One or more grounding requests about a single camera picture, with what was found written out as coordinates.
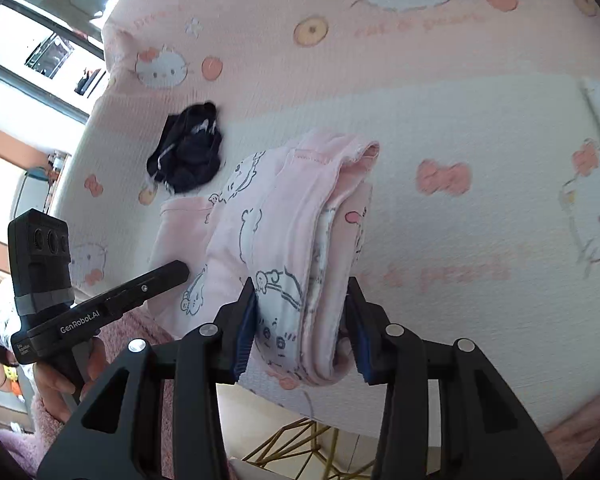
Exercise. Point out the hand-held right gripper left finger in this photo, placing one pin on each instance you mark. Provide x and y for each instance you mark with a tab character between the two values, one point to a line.
247	330

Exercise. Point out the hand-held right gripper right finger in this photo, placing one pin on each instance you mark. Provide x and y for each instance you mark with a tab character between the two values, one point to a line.
362	355

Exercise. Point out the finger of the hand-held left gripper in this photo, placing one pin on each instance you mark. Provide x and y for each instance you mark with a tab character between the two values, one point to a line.
150	285

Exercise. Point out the pink printed pajama pants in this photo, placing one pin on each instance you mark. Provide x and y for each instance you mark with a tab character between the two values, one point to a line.
290	220

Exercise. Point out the person's left hand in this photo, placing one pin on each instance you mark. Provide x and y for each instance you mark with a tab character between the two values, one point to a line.
55	377

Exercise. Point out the pink fluffy robe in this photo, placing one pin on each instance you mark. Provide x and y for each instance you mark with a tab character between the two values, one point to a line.
130	332

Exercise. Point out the pink cat printed blanket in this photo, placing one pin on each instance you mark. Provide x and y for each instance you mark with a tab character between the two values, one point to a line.
455	260

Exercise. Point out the navy striped garment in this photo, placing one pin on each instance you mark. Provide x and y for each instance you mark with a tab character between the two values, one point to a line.
190	152

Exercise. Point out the window frame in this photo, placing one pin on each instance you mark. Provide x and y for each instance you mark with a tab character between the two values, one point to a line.
30	12

